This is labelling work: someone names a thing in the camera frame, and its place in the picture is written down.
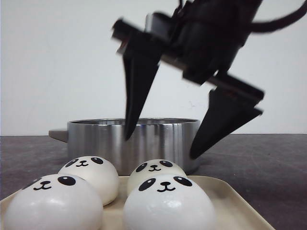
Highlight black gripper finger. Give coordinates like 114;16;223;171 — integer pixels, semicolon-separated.
189;89;262;159

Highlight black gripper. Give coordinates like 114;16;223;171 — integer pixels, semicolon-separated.
112;0;264;140

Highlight panda bun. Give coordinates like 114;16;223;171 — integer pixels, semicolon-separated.
3;174;103;230
127;159;187;195
59;156;119;206
123;174;216;230

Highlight stainless steel steamer pot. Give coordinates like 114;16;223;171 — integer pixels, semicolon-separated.
48;118;201;175

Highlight beige plastic tray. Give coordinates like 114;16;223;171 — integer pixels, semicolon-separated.
0;175;276;230

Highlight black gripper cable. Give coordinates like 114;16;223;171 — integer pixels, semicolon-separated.
249;4;307;35

